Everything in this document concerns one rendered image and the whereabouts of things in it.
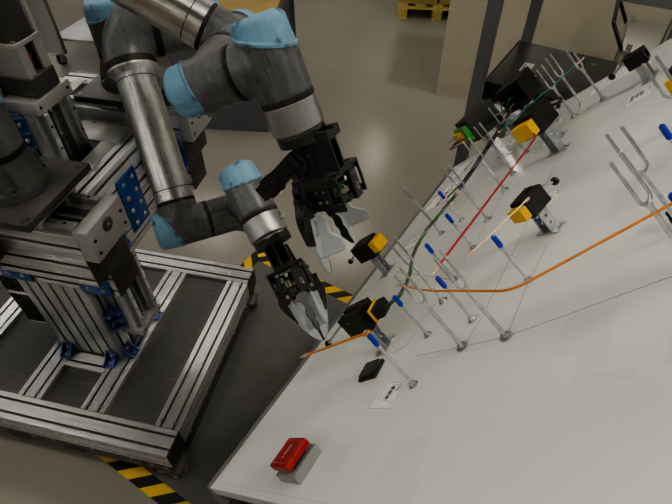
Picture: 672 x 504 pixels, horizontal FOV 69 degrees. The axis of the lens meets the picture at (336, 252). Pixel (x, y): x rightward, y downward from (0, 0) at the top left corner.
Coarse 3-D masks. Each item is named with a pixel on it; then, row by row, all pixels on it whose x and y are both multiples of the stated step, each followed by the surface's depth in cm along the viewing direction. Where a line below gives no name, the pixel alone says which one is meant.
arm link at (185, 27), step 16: (112, 0) 71; (128, 0) 70; (144, 0) 69; (160, 0) 69; (176, 0) 70; (192, 0) 70; (208, 0) 72; (144, 16) 71; (160, 16) 71; (176, 16) 70; (192, 16) 70; (208, 16) 71; (224, 16) 72; (240, 16) 74; (176, 32) 72; (192, 32) 71; (208, 32) 71; (224, 32) 70
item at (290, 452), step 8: (288, 440) 74; (296, 440) 72; (304, 440) 70; (288, 448) 72; (296, 448) 70; (304, 448) 70; (280, 456) 71; (288, 456) 69; (296, 456) 69; (272, 464) 71; (280, 464) 69; (288, 464) 68; (296, 464) 70
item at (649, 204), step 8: (624, 160) 46; (616, 168) 45; (632, 168) 46; (640, 176) 46; (624, 184) 46; (632, 192) 46; (648, 192) 46; (640, 200) 46; (648, 200) 46; (648, 208) 46; (656, 208) 46; (656, 216) 46; (664, 224) 47
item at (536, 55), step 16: (512, 48) 164; (528, 48) 164; (544, 48) 164; (512, 64) 156; (528, 64) 156; (544, 64) 156; (560, 64) 156; (592, 64) 156; (608, 64) 156; (496, 80) 148; (560, 80) 148; (576, 80) 148; (592, 80) 148; (544, 96) 142
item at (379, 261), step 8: (360, 240) 120; (368, 240) 115; (352, 248) 119; (360, 248) 116; (368, 248) 115; (352, 256) 123; (360, 256) 118; (368, 256) 116; (376, 256) 115; (376, 264) 119; (384, 264) 120; (384, 272) 119
